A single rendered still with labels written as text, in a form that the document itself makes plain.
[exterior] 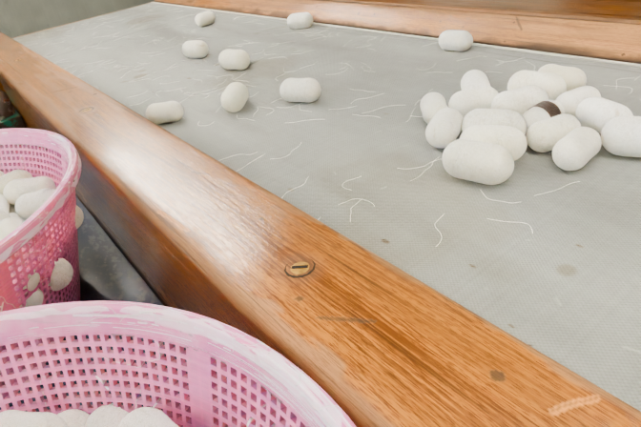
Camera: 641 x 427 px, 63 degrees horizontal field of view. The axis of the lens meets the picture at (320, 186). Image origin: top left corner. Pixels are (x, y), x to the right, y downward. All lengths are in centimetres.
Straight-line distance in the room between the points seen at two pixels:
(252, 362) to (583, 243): 15
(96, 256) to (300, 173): 19
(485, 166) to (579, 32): 24
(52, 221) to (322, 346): 19
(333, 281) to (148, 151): 19
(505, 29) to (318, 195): 29
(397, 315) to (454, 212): 10
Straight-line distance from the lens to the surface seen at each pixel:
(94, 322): 21
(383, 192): 29
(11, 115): 73
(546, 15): 52
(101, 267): 42
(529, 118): 33
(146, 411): 20
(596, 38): 48
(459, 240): 25
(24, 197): 40
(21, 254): 30
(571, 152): 29
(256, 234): 23
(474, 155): 28
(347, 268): 20
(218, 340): 18
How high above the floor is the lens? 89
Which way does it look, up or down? 29 degrees down
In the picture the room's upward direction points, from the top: 10 degrees counter-clockwise
